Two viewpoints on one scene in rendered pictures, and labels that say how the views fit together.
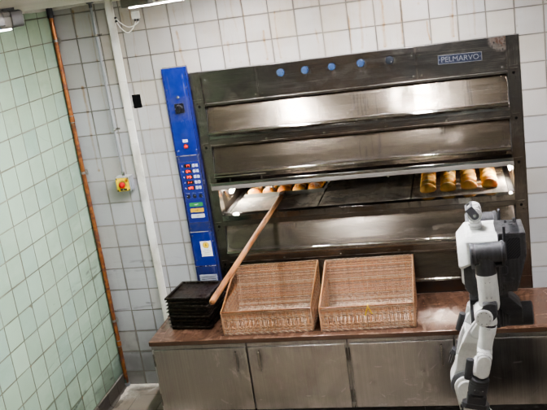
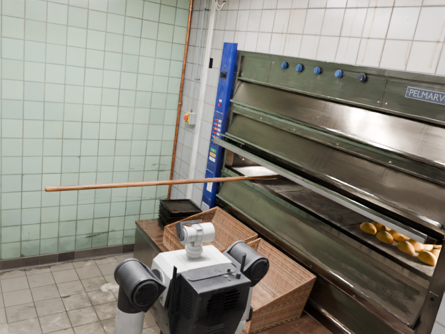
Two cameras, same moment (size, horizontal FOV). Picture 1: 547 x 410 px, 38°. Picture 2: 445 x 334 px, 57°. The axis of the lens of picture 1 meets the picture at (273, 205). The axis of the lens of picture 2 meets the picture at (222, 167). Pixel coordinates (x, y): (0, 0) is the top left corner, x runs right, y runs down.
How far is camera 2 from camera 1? 3.16 m
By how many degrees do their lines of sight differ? 40
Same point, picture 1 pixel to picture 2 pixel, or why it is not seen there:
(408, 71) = (375, 95)
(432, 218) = (346, 256)
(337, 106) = (309, 110)
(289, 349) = not seen: hidden behind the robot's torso
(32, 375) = (59, 195)
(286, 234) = (249, 203)
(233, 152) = (243, 122)
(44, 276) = (102, 146)
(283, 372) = not seen: hidden behind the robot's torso
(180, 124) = (221, 87)
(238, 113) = (253, 91)
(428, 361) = not seen: outside the picture
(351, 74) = (329, 83)
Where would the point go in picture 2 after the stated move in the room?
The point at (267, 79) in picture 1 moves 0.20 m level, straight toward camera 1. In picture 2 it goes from (275, 69) to (257, 66)
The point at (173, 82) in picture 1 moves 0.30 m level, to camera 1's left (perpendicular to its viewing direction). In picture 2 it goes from (226, 54) to (200, 50)
